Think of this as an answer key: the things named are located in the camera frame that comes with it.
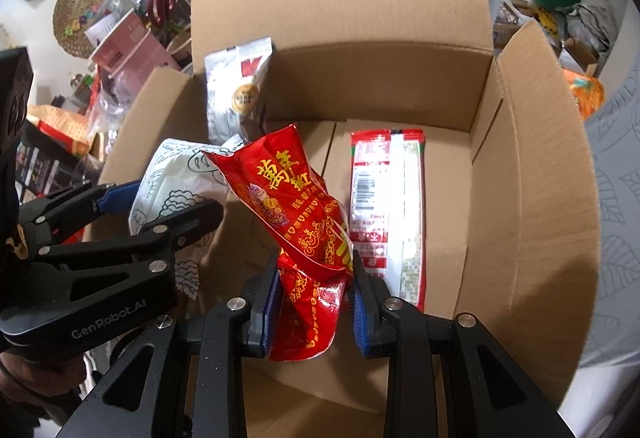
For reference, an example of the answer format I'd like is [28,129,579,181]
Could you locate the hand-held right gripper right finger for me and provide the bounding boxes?
[350,248,571,438]

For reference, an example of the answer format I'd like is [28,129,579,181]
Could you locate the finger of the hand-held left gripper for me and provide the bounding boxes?
[17,180,143,243]
[25,200,225,279]

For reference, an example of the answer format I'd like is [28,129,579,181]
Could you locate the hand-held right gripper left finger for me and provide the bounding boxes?
[52,263,282,438]

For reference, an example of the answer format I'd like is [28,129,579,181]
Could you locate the white snack bag line drawing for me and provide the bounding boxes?
[129,135,246,301]

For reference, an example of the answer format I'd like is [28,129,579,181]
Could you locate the red snack bag yellow print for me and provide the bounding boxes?
[200,124,356,363]

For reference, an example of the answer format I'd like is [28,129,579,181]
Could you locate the long red white packet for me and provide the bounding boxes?
[348,128,427,311]

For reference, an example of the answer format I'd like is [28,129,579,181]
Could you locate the silver snack packet red label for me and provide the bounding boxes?
[204,36,276,149]

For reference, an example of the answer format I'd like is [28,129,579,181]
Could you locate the cardboard box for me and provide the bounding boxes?
[97,0,601,438]

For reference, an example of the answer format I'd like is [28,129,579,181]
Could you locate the person's left hand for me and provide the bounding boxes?
[0,350,86,426]

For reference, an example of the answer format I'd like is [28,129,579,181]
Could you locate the black printed box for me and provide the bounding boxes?
[15,123,96,199]

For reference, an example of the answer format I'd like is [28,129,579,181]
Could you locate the brown paper bag red print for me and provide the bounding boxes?
[27,104,93,153]

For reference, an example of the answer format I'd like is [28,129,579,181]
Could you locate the pink flat box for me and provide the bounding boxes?
[90,10,183,83]

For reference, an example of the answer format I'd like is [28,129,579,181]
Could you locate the round woven mat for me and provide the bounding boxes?
[52,0,118,61]

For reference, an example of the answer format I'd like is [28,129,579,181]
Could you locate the chair with grey leaf cover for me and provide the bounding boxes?
[582,48,640,369]

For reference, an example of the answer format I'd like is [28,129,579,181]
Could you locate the orange printed bag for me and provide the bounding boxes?
[562,68,606,121]

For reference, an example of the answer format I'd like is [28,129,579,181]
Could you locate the grey cloth bundle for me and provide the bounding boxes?
[575,0,616,43]

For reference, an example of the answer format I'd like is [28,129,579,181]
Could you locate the red handled scissors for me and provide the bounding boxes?
[147,0,178,26]

